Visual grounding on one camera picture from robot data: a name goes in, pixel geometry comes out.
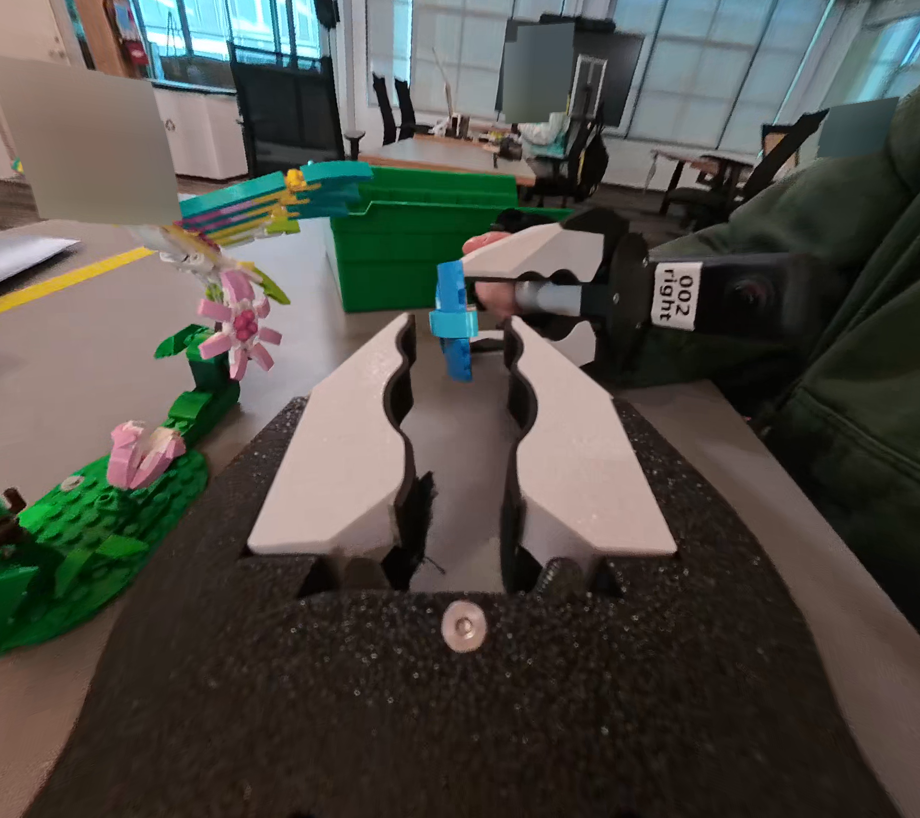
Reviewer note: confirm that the black and tan chair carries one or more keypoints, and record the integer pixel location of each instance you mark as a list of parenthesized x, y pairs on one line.
[(780, 149)]

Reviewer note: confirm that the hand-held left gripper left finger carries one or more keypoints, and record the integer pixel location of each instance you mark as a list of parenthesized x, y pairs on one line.
[(338, 458)]

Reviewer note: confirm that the blue lego piece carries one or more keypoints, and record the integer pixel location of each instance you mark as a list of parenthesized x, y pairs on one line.
[(453, 322)]

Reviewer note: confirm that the person's right forearm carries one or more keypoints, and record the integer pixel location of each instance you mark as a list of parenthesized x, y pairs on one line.
[(826, 221)]

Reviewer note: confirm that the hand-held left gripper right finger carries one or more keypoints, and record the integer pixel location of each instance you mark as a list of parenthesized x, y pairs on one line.
[(582, 466)]

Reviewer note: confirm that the black high-back chair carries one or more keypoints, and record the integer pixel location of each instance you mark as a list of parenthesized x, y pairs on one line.
[(384, 110), (410, 110)]

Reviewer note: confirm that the white paper sheet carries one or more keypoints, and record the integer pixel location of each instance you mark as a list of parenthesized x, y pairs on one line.
[(29, 254)]

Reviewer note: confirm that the small wooden side table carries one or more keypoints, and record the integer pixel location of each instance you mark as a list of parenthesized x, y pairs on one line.
[(704, 164)]

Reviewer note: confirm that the large black screen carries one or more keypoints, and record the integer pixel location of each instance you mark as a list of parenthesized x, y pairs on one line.
[(611, 77)]

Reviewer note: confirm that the lego flower and bird model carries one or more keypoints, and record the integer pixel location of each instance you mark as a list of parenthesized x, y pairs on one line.
[(108, 509)]

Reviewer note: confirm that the red fire extinguisher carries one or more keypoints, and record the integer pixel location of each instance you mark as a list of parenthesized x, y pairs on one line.
[(131, 34)]

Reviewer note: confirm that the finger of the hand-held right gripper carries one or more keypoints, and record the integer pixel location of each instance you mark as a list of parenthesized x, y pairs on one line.
[(532, 254), (578, 342)]

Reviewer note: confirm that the green plastic bin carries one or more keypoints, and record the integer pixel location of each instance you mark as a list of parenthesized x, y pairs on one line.
[(402, 250)]

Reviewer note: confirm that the black wall speaker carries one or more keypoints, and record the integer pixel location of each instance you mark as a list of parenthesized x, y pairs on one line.
[(326, 9)]

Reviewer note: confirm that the person's right hand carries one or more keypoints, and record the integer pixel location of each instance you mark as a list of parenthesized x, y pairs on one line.
[(497, 307)]

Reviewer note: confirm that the white cabinet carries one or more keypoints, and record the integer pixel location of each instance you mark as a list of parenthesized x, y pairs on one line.
[(201, 131)]

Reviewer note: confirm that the person's green hooded jacket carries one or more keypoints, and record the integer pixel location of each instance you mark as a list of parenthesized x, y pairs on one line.
[(862, 473)]

